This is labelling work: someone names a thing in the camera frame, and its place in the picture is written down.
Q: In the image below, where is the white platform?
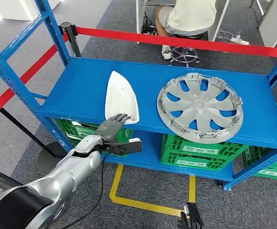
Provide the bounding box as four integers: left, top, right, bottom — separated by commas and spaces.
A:
0, 0, 61, 21

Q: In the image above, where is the white power strip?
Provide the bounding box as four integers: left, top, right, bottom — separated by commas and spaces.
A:
230, 34, 250, 46

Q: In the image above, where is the grey wheel hubcap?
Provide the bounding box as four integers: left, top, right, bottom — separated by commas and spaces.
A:
156, 73, 244, 145

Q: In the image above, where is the black pole with round base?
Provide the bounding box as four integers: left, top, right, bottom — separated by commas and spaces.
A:
0, 92, 69, 174

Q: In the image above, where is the white triangular plastic part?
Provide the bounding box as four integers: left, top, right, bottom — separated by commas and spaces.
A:
104, 70, 139, 125

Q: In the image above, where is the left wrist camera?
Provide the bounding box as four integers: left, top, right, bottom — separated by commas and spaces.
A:
98, 137, 142, 157

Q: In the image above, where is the black cable bundle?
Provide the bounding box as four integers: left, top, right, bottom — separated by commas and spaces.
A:
141, 12, 159, 36

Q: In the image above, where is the person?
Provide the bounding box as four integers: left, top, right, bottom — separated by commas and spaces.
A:
154, 0, 218, 61

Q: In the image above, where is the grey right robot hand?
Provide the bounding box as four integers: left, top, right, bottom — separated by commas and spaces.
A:
177, 202, 204, 229

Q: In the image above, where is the black stool with chrome base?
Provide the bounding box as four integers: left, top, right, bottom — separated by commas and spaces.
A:
169, 31, 207, 68

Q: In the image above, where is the blue metal shelf rack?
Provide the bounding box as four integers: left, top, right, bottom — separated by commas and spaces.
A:
0, 0, 277, 192

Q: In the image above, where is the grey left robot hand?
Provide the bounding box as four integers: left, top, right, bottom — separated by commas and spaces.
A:
95, 113, 131, 144

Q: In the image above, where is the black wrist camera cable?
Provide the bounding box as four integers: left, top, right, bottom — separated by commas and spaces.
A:
61, 148, 123, 229

